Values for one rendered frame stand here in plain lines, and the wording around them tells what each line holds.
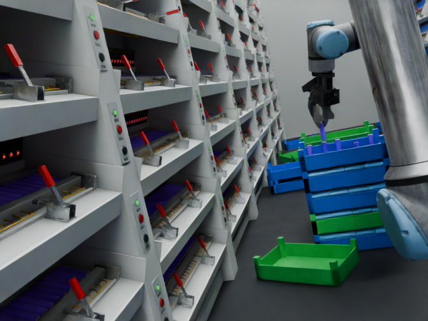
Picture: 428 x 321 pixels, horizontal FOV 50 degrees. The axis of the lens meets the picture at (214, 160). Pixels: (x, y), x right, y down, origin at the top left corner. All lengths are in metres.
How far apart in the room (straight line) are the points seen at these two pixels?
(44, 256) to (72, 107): 0.26
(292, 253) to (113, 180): 1.02
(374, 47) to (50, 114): 0.59
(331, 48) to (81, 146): 0.86
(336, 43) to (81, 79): 0.84
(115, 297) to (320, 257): 0.99
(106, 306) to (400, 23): 0.74
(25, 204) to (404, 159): 0.67
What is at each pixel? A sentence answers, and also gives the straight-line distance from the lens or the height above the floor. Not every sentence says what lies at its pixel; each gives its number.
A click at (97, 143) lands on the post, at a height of 0.61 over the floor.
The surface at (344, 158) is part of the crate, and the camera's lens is 1.66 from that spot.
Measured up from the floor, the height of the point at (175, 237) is 0.33.
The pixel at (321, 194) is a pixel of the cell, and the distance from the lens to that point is 1.70.
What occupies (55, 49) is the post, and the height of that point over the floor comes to 0.80.
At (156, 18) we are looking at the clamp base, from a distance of 1.40.
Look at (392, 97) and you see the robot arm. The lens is 0.92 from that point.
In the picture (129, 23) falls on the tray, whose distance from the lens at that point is 1.17.
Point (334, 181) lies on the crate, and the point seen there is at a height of 0.27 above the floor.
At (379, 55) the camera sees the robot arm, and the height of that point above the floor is 0.66.
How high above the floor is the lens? 0.66
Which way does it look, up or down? 8 degrees down
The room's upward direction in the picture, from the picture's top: 12 degrees counter-clockwise
